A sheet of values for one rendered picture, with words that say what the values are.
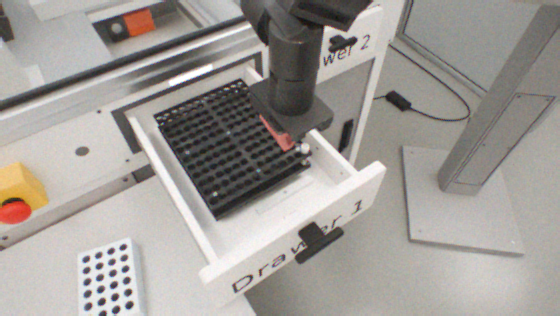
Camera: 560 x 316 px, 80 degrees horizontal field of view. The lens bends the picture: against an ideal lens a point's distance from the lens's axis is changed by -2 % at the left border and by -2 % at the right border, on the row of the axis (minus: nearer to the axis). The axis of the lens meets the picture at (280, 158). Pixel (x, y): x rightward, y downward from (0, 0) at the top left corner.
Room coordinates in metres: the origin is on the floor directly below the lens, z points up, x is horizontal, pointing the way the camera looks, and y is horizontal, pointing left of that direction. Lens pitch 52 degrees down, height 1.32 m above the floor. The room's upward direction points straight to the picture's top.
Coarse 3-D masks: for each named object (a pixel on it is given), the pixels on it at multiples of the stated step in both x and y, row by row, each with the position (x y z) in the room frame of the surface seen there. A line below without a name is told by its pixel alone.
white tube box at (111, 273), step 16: (128, 240) 0.23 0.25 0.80; (80, 256) 0.20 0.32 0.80; (96, 256) 0.21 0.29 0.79; (112, 256) 0.20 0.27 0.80; (128, 256) 0.21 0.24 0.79; (80, 272) 0.18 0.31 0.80; (96, 272) 0.18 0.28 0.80; (112, 272) 0.18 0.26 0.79; (128, 272) 0.18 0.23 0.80; (80, 288) 0.15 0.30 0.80; (96, 288) 0.15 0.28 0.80; (112, 288) 0.16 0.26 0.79; (128, 288) 0.16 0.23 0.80; (80, 304) 0.13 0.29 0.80; (96, 304) 0.13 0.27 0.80; (112, 304) 0.13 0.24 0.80; (128, 304) 0.13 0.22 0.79; (144, 304) 0.14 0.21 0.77
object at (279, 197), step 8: (296, 184) 0.31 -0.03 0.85; (304, 184) 0.31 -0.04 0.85; (280, 192) 0.29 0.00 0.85; (288, 192) 0.29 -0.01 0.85; (296, 192) 0.30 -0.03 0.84; (264, 200) 0.28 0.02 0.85; (272, 200) 0.28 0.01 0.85; (280, 200) 0.28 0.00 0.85; (256, 208) 0.26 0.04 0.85; (264, 208) 0.26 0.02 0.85
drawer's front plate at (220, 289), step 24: (384, 168) 0.28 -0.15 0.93; (336, 192) 0.24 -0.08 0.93; (360, 192) 0.26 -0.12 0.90; (288, 216) 0.21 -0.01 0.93; (312, 216) 0.21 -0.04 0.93; (336, 216) 0.24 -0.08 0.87; (264, 240) 0.17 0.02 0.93; (288, 240) 0.19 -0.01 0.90; (216, 264) 0.14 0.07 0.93; (240, 264) 0.15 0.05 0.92; (264, 264) 0.17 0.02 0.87; (216, 288) 0.13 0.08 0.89; (240, 288) 0.14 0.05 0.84
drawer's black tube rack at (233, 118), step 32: (224, 96) 0.47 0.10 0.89; (160, 128) 0.39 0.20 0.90; (192, 128) 0.39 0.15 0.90; (224, 128) 0.39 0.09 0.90; (256, 128) 0.39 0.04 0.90; (192, 160) 0.32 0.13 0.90; (224, 160) 0.32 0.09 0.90; (256, 160) 0.32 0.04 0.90; (288, 160) 0.34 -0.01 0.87; (256, 192) 0.28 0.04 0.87
